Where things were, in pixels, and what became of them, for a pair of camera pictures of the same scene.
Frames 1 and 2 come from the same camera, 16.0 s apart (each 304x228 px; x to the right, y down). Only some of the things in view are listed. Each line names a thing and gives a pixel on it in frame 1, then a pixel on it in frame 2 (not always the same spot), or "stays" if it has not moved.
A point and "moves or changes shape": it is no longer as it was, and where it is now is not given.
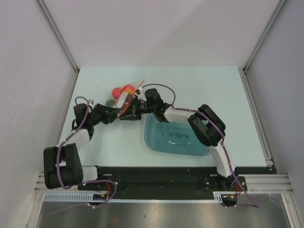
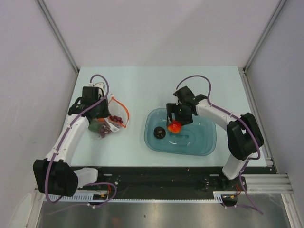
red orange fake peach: (129, 89) to (175, 128)
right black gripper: (129, 111) to (172, 108)
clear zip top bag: (122, 96) to (118, 119)
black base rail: (172, 179) stays
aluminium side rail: (274, 183) stays
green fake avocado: (109, 103) moves or changes shape
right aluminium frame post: (280, 7) stays
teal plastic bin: (173, 137) stays
